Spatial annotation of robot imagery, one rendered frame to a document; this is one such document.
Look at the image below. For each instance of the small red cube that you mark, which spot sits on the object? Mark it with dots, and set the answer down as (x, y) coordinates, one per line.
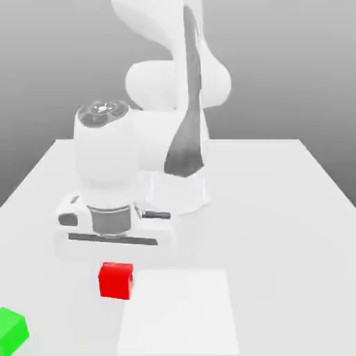
(114, 282)

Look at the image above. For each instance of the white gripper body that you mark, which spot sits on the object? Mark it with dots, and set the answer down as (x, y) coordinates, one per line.
(83, 249)

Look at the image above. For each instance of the small green cube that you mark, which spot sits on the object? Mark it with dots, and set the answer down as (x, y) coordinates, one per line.
(9, 331)

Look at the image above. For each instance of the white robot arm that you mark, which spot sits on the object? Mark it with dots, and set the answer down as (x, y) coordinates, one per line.
(108, 155)

